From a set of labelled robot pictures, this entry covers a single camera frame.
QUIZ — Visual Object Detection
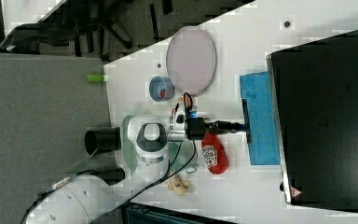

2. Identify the blue metal frame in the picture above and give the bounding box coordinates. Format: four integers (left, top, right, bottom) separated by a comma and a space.
120, 203, 236, 224

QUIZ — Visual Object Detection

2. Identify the toaster oven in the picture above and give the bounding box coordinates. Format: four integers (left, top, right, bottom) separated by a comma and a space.
239, 26, 358, 211

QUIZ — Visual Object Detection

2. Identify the black cable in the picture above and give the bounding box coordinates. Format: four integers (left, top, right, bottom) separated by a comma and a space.
20, 91, 199, 224

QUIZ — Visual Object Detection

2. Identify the black cylinder cup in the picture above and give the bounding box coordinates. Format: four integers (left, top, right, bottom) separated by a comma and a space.
84, 127, 121, 155

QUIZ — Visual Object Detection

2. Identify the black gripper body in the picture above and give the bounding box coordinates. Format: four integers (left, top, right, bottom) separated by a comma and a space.
186, 118, 240, 140

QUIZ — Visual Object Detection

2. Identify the round lavender plate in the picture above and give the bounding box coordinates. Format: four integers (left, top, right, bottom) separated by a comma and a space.
166, 26, 217, 94

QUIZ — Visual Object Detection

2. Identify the orange slice toy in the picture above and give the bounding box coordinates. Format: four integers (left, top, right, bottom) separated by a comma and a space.
178, 95, 192, 106

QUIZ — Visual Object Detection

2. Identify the green marker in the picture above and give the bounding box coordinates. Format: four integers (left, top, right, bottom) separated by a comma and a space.
87, 74, 109, 82

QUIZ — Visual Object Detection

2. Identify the toy banana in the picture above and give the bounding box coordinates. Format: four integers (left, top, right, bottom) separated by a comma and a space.
166, 175, 190, 196

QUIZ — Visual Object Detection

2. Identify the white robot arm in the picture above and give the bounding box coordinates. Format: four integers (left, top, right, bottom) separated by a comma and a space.
21, 103, 248, 224

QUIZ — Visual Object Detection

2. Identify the red ketchup bottle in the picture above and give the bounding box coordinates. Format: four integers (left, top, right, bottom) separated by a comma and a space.
201, 133, 228, 175

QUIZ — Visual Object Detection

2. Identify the red toy strawberry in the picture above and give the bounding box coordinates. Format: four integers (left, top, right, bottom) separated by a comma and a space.
159, 90, 166, 98

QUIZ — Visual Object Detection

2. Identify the blue bowl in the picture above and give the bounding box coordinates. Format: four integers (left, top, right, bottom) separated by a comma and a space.
149, 76, 174, 102

